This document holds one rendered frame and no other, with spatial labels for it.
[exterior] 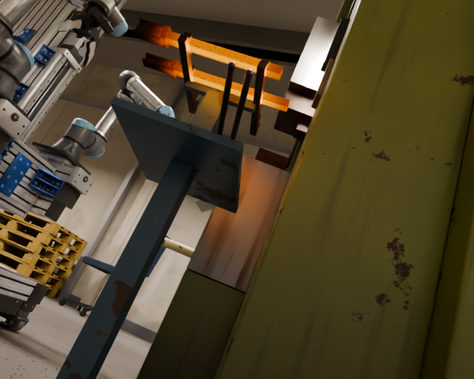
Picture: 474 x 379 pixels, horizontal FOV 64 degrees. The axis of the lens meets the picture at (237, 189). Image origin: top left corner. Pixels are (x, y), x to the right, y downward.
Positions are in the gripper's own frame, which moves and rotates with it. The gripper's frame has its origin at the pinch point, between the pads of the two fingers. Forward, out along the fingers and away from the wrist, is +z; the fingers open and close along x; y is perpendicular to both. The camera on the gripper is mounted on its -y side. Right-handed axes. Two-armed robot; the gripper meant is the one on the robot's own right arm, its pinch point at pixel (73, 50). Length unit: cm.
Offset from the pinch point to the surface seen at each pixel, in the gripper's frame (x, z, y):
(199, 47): 11, 1, -50
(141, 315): -369, 71, 115
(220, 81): -2, 0, -52
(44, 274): -305, 73, 218
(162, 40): 11.7, 1.3, -39.7
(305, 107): -54, -37, -64
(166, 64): 0.7, -0.7, -35.6
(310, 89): -50, -43, -64
